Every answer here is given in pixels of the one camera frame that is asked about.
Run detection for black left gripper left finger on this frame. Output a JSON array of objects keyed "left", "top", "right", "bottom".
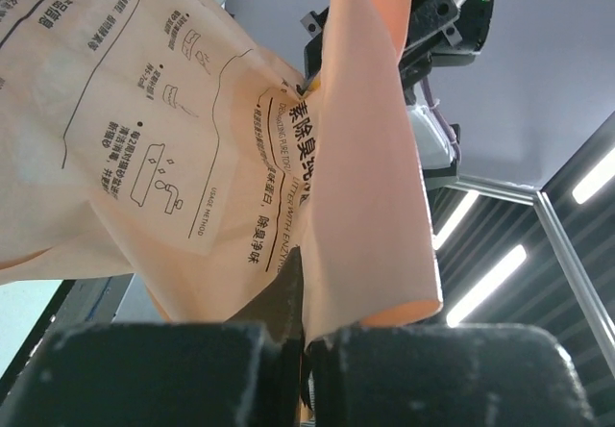
[{"left": 1, "top": 248, "right": 303, "bottom": 426}]

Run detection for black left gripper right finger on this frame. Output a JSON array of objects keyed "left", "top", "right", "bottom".
[{"left": 309, "top": 324, "right": 596, "bottom": 426}]

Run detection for pink cat litter bag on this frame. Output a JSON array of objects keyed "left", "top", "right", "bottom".
[{"left": 1, "top": 0, "right": 443, "bottom": 339}]

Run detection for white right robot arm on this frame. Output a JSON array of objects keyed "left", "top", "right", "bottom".
[{"left": 399, "top": 0, "right": 495, "bottom": 190}]

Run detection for ceiling light strips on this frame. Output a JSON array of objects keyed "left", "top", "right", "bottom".
[{"left": 430, "top": 151, "right": 614, "bottom": 327}]

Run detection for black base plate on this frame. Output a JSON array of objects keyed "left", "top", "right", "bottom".
[{"left": 1, "top": 274, "right": 133, "bottom": 401}]

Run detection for right aluminium corner post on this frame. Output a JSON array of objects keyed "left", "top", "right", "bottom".
[{"left": 449, "top": 176, "right": 614, "bottom": 361}]

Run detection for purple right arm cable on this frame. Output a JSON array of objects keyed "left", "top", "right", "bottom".
[{"left": 420, "top": 75, "right": 465, "bottom": 163}]

